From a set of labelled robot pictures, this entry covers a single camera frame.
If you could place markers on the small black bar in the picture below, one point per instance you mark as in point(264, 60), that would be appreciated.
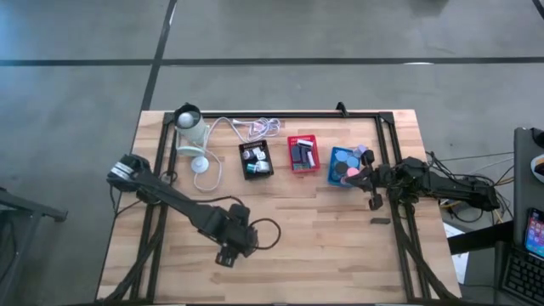
point(380, 221)

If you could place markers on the black keyboard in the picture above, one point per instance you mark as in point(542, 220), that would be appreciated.
point(525, 278)

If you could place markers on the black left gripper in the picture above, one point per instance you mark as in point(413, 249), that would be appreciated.
point(238, 240)

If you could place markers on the blue capped sand hourglass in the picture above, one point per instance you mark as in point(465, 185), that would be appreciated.
point(353, 162)
point(341, 156)

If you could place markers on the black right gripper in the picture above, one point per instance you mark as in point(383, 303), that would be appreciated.
point(382, 176)

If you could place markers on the red plastic basket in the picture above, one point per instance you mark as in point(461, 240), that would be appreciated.
point(290, 170)

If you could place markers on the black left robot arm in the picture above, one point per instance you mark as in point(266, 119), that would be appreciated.
point(170, 200)

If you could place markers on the black plastic basket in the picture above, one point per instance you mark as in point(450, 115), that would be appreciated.
point(244, 174)

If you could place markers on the blue plastic basket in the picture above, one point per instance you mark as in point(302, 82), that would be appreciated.
point(332, 180)

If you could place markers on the dark computer desk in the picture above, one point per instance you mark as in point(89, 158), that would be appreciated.
point(525, 187)

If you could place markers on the smartphone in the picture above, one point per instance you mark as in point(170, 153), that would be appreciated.
point(536, 234)

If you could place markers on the white charger with black end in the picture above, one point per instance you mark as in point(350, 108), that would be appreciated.
point(256, 150)

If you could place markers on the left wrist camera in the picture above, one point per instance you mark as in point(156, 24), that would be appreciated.
point(239, 212)

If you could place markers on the white paper sheet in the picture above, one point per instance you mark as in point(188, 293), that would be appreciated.
point(461, 263)

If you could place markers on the grey metal cart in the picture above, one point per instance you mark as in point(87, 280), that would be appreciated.
point(10, 200)

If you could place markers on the black aluminium table frame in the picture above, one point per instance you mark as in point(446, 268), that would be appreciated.
point(297, 115)

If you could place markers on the purple and white wall charger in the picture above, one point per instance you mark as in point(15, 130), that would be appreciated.
point(247, 155)

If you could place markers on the purple capped sand hourglass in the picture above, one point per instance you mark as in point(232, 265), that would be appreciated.
point(361, 149)

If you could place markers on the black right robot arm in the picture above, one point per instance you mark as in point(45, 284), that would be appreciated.
point(450, 183)

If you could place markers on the black clamp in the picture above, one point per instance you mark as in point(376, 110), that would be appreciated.
point(341, 108)

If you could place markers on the white cylindrical desk device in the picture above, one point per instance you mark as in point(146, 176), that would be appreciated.
point(191, 127)

